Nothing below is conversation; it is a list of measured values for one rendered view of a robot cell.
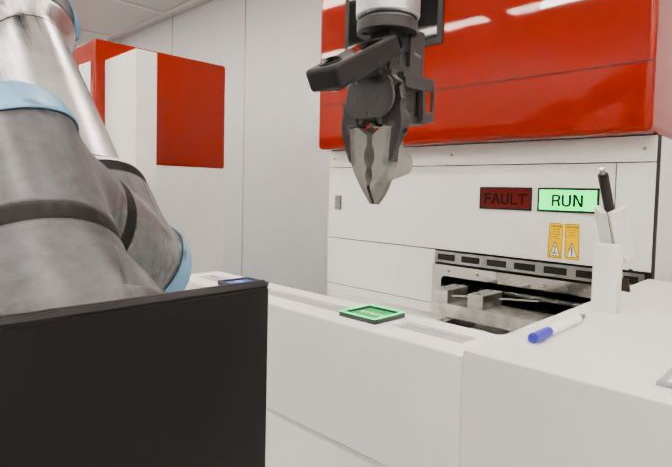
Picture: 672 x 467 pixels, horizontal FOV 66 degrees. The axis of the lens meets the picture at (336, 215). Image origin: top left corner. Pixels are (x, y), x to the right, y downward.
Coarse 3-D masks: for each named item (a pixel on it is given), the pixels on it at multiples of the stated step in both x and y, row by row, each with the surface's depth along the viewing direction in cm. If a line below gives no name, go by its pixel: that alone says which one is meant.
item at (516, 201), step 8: (488, 192) 114; (496, 192) 112; (504, 192) 111; (512, 192) 110; (520, 192) 109; (528, 192) 107; (488, 200) 114; (496, 200) 112; (504, 200) 111; (512, 200) 110; (520, 200) 109; (528, 200) 107; (528, 208) 107
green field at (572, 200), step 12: (540, 192) 106; (552, 192) 104; (564, 192) 102; (576, 192) 101; (588, 192) 99; (540, 204) 106; (552, 204) 104; (564, 204) 102; (576, 204) 101; (588, 204) 99
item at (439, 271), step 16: (432, 272) 123; (448, 272) 120; (464, 272) 117; (480, 272) 114; (496, 272) 112; (432, 288) 123; (528, 288) 107; (544, 288) 104; (560, 288) 102; (576, 288) 100
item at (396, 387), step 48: (192, 288) 81; (288, 288) 78; (288, 336) 65; (336, 336) 59; (384, 336) 55; (432, 336) 54; (480, 336) 54; (288, 384) 66; (336, 384) 60; (384, 384) 55; (432, 384) 50; (336, 432) 60; (384, 432) 55; (432, 432) 51
